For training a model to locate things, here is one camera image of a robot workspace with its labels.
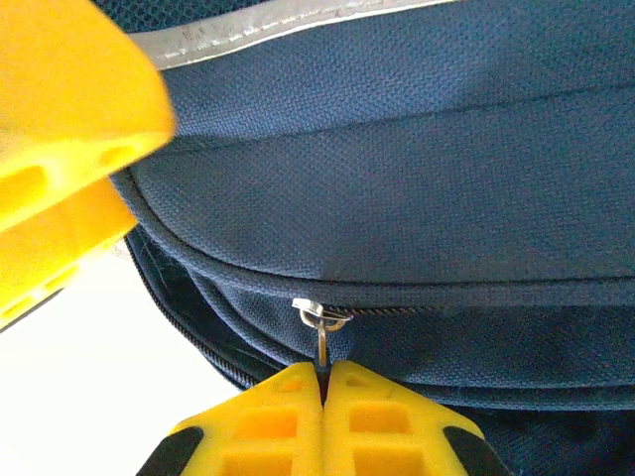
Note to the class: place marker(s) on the navy blue student backpack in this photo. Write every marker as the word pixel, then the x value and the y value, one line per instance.
pixel 397 198

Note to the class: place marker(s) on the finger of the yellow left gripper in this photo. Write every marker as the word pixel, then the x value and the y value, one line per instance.
pixel 64 99

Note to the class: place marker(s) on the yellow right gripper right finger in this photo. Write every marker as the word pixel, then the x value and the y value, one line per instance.
pixel 337 446

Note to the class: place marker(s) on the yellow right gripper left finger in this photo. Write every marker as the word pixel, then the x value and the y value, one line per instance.
pixel 307 446

